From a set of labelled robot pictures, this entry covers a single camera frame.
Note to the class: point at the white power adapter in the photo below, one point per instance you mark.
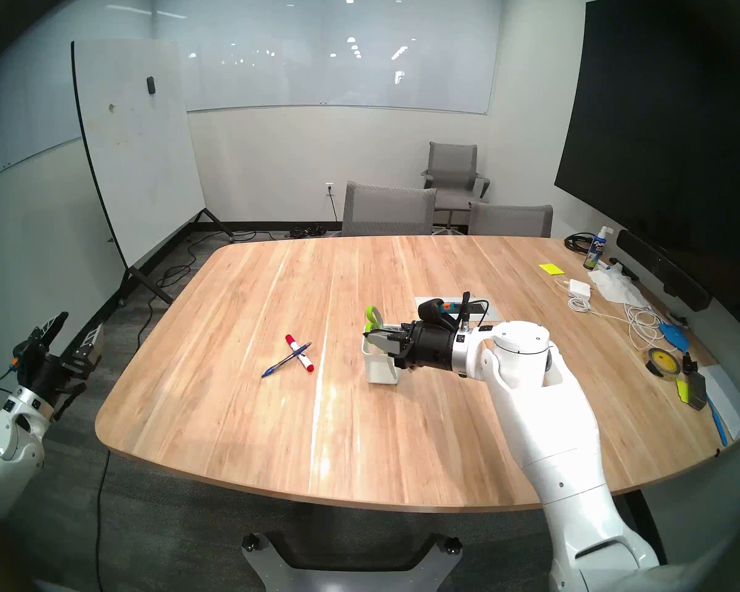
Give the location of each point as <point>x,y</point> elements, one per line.
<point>580,288</point>

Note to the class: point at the red capped whiteboard marker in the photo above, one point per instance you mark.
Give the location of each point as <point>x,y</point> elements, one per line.
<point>301,355</point>

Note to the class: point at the yellow sticky note pad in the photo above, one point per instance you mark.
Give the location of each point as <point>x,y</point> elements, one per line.
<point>551,269</point>

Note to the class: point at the white paper sheet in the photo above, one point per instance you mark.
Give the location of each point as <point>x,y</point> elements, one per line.
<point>727,399</point>

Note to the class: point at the silver table power outlet panel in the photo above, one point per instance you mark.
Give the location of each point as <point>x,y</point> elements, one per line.
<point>492,313</point>

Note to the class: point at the large black wall screen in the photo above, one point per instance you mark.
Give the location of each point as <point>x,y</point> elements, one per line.
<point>660,134</point>

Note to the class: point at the whiteboard cleaner spray bottle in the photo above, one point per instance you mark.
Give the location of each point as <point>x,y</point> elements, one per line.
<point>595,251</point>

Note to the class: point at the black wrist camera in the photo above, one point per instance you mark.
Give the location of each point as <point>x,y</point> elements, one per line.
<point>28,350</point>
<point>431,312</point>

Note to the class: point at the yellow and black pad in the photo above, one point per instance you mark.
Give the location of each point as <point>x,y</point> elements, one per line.
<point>695,390</point>

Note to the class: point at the blue ballpoint pen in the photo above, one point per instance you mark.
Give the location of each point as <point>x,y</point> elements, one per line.
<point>275,369</point>

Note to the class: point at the grey office chair with armrests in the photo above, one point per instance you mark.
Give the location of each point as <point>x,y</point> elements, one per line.
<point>453,161</point>

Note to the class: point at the white mesh pen holder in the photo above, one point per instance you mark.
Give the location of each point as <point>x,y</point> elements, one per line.
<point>379,372</point>

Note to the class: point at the yellow tape roll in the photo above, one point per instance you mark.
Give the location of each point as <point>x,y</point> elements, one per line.
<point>653,364</point>

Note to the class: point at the wide glass wall whiteboard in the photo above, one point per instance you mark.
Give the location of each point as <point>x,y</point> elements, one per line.
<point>333,60</point>

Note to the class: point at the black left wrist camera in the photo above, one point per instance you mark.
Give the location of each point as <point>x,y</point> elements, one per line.
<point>28,350</point>

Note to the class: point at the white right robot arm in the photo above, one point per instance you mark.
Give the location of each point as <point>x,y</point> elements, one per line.
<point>542,412</point>

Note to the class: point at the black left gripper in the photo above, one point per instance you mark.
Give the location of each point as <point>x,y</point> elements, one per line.
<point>49,381</point>

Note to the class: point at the blue flat disc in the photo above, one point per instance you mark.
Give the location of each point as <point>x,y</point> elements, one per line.
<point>674,337</point>

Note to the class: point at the grey mesh office chair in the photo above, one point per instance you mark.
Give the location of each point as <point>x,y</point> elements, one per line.
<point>388,209</point>
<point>510,222</point>

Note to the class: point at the small black bottle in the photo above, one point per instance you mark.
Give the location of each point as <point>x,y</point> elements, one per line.
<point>689,364</point>

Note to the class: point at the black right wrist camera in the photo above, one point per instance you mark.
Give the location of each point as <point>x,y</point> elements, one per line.
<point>431,312</point>

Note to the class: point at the blue stick tool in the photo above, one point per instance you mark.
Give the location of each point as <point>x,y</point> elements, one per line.
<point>717,421</point>

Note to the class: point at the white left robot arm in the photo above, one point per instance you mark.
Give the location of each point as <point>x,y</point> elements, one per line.
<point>3,455</point>

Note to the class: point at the rolling white whiteboard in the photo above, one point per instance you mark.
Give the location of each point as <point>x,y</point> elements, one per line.
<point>135,140</point>

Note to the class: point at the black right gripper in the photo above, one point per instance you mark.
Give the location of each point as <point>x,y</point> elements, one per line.
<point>435,347</point>

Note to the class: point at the black video sound bar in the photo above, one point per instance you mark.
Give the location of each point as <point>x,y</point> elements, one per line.
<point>663,270</point>

